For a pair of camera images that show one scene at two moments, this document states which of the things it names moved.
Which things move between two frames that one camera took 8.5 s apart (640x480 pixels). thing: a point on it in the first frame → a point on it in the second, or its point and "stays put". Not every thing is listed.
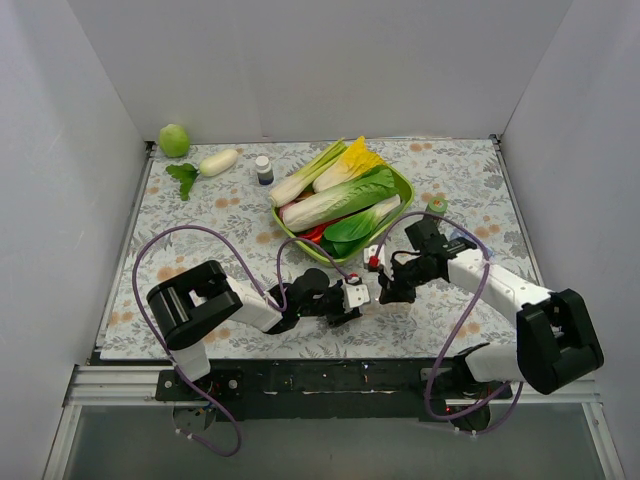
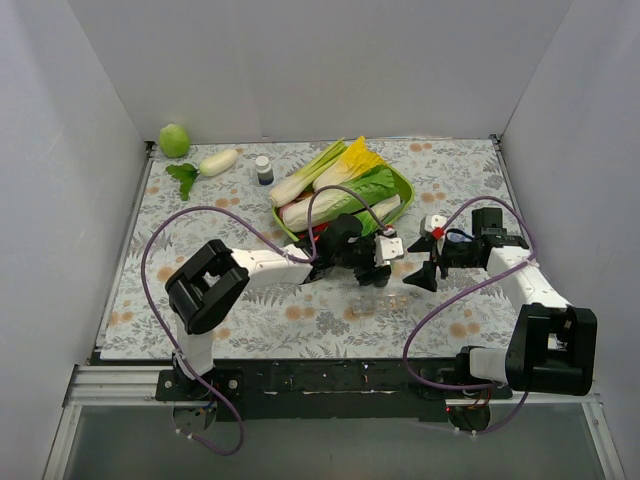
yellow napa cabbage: x=357 y=161 stays put
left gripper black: x=338 y=305 → x=368 y=261
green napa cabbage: x=317 y=208 stays put
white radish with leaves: x=187 y=174 stays put
